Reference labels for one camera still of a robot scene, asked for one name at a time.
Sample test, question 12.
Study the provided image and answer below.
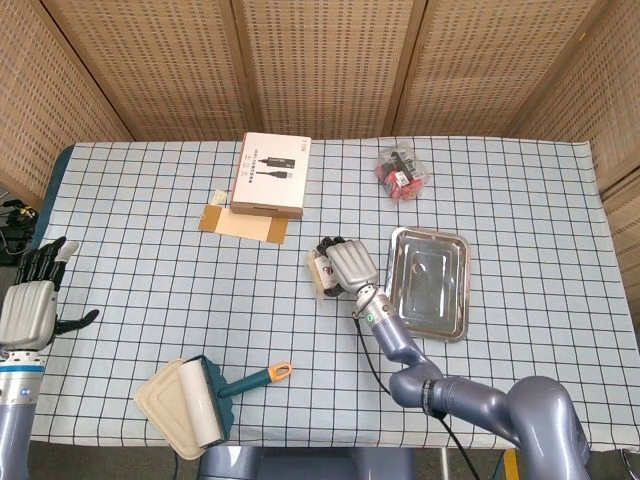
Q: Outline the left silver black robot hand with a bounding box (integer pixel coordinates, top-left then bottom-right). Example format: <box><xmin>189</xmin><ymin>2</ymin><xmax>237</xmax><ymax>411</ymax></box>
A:
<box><xmin>0</xmin><ymin>236</ymin><xmax>101</xmax><ymax>351</ymax></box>

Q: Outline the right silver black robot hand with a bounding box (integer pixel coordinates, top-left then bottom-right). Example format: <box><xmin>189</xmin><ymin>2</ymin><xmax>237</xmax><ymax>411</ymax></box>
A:
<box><xmin>315</xmin><ymin>235</ymin><xmax>380</xmax><ymax>297</ymax></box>

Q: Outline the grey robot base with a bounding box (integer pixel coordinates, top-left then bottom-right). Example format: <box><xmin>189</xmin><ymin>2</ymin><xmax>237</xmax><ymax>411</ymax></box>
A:
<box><xmin>198</xmin><ymin>446</ymin><xmax>416</xmax><ymax>480</ymax></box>

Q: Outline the stainless steel tray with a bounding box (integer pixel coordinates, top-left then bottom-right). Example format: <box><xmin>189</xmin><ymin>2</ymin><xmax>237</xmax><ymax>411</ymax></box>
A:
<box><xmin>383</xmin><ymin>226</ymin><xmax>472</xmax><ymax>344</ymax></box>

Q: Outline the bag of red items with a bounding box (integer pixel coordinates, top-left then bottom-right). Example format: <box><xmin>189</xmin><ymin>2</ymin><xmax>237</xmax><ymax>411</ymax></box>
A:
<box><xmin>373</xmin><ymin>146</ymin><xmax>430</xmax><ymax>202</ymax></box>

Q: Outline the black yellow equipment on floor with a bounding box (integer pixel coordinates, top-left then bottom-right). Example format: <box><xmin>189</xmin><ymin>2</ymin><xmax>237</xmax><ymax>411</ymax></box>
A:
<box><xmin>0</xmin><ymin>198</ymin><xmax>39</xmax><ymax>266</ymax></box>

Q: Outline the flat brown cardboard piece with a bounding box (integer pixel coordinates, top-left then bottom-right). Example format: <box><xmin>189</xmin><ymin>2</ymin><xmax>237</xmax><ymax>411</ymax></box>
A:
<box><xmin>198</xmin><ymin>204</ymin><xmax>290</xmax><ymax>246</ymax></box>

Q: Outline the white and brown cardboard box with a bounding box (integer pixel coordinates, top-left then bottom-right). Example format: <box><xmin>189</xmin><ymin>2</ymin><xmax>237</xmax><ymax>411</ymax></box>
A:
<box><xmin>230</xmin><ymin>131</ymin><xmax>312</xmax><ymax>220</ymax></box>

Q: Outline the blue checked tablecloth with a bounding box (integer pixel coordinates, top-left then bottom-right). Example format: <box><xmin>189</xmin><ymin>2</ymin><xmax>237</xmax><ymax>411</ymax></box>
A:
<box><xmin>29</xmin><ymin>135</ymin><xmax>632</xmax><ymax>451</ymax></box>

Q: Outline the cream lint roller cover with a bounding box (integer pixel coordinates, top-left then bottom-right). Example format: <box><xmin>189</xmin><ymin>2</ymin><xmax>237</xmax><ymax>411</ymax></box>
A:
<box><xmin>133</xmin><ymin>358</ymin><xmax>207</xmax><ymax>460</ymax></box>

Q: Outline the woven bamboo folding screen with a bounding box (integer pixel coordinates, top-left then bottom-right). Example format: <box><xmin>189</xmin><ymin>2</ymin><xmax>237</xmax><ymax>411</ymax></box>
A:
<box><xmin>0</xmin><ymin>0</ymin><xmax>640</xmax><ymax>321</ymax></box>

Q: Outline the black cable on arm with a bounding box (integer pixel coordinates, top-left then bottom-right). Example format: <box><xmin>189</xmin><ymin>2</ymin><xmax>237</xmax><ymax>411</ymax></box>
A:
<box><xmin>351</xmin><ymin>310</ymin><xmax>484</xmax><ymax>480</ymax></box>

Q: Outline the teal lint roller orange handle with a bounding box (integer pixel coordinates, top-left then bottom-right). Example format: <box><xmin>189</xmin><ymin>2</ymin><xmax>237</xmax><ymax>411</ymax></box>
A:
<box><xmin>178</xmin><ymin>353</ymin><xmax>294</xmax><ymax>448</ymax></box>

